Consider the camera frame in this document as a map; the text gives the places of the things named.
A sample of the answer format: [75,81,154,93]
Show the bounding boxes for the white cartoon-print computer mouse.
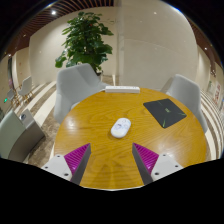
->
[110,117,132,139]

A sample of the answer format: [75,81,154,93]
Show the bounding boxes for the green potted plant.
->
[54,11,114,81]

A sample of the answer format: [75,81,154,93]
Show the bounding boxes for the white power strip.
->
[104,85,141,94]

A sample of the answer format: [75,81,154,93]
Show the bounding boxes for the grey shell chair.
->
[53,63,108,125]
[165,73,209,134]

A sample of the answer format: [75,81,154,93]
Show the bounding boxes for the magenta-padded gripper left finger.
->
[41,143,92,186]

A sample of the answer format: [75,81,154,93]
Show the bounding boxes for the black mouse pad green lines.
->
[143,98,188,129]

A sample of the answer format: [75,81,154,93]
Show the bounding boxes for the group of pale chairs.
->
[4,75,34,108]

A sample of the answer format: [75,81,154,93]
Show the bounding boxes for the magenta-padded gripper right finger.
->
[132,143,184,185]

